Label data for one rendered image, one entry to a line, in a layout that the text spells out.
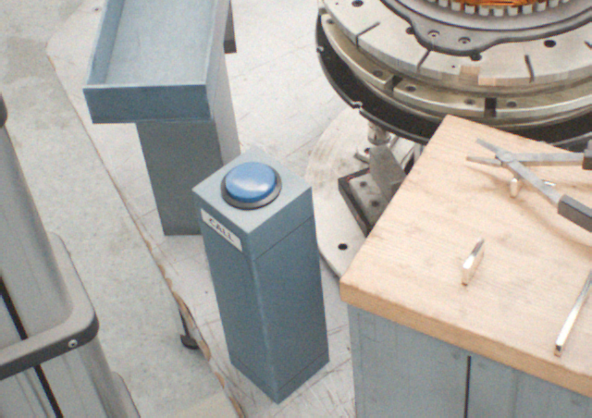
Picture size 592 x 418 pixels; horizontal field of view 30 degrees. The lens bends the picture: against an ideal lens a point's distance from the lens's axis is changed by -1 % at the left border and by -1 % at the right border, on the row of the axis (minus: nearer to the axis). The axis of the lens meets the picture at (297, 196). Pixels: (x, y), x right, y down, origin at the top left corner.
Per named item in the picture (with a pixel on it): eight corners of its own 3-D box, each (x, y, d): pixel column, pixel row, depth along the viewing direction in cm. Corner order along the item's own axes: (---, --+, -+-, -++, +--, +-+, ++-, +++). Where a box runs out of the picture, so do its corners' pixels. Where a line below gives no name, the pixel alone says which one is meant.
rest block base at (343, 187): (379, 176, 123) (379, 163, 121) (411, 226, 117) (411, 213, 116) (337, 190, 122) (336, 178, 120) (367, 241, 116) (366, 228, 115)
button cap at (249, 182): (252, 160, 93) (252, 152, 92) (286, 184, 91) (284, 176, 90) (216, 186, 91) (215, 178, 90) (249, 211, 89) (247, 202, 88)
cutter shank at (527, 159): (583, 158, 83) (583, 153, 83) (584, 166, 83) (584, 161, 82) (501, 158, 84) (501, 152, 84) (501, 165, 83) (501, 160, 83)
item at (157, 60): (170, 125, 134) (124, -78, 113) (260, 122, 133) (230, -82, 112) (141, 289, 117) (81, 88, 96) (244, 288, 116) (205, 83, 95)
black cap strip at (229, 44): (229, -19, 152) (227, -31, 150) (237, 53, 142) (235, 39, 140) (192, -13, 152) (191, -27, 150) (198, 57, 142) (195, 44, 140)
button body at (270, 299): (282, 321, 113) (254, 143, 94) (330, 361, 109) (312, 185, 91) (229, 362, 110) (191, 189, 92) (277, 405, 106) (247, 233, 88)
